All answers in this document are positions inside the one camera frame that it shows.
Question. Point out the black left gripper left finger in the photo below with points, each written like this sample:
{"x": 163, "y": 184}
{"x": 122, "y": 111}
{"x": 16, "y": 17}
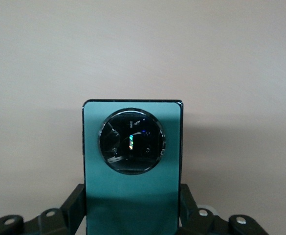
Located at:
{"x": 47, "y": 220}

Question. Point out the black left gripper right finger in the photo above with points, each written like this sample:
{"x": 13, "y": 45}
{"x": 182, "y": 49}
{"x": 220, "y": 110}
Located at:
{"x": 201, "y": 220}

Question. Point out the green Huawei phone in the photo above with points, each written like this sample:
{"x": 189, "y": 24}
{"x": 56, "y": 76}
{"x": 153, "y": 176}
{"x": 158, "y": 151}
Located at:
{"x": 133, "y": 195}

